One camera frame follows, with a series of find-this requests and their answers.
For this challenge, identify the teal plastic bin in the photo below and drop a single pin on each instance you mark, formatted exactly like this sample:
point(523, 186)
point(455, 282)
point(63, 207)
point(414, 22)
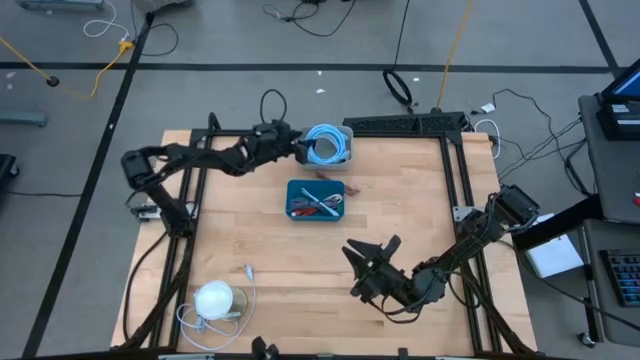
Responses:
point(300, 186)

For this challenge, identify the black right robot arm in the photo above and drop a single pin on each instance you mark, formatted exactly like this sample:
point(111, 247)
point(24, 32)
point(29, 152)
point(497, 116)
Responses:
point(470, 240)

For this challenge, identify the grey plastic bin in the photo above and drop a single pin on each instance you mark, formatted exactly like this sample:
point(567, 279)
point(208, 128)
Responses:
point(350, 162)

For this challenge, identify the round transparent disc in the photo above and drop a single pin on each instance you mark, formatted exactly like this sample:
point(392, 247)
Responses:
point(240, 300)

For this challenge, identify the grey cart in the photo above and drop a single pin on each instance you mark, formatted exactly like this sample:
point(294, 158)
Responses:
point(615, 170)

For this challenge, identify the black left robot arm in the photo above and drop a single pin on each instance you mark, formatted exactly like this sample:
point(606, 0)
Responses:
point(200, 155)

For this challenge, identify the black laptop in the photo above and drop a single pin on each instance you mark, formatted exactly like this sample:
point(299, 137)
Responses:
point(620, 120)

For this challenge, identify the white dome-shaped device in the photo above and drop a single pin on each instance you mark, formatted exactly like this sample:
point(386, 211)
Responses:
point(212, 300)

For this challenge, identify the black perforated panel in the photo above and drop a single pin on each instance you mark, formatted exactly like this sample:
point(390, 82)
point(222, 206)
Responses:
point(390, 122)

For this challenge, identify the black keyboard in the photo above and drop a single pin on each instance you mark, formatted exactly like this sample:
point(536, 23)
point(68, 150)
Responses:
point(625, 275)

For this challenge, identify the grey floor bar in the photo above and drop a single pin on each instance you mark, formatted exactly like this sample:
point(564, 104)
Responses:
point(22, 119)

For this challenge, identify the black aluminium table frame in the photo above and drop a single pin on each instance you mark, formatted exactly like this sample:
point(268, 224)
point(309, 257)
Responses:
point(400, 134)

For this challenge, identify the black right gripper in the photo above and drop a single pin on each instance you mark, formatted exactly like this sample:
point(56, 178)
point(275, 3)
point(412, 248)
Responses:
point(385, 282)

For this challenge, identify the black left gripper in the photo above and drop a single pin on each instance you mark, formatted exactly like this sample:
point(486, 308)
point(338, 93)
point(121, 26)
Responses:
point(275, 142)

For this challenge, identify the white box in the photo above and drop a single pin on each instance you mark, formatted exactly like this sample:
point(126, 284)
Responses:
point(555, 255)

